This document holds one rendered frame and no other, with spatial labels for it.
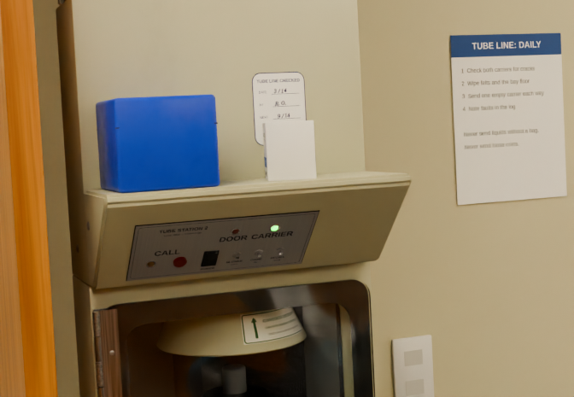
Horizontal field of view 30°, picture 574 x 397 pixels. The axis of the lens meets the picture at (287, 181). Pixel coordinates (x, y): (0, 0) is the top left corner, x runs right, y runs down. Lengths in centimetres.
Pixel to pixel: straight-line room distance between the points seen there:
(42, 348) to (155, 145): 22
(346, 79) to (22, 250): 41
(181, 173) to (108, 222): 8
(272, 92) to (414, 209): 61
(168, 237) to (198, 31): 23
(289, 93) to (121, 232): 26
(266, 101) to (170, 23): 13
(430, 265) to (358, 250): 59
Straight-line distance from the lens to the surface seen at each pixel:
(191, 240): 108
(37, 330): 104
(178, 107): 103
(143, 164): 102
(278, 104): 118
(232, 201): 105
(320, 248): 115
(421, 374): 176
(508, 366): 185
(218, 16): 116
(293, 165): 109
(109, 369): 114
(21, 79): 103
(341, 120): 120
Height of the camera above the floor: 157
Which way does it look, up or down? 3 degrees down
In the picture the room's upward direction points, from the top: 3 degrees counter-clockwise
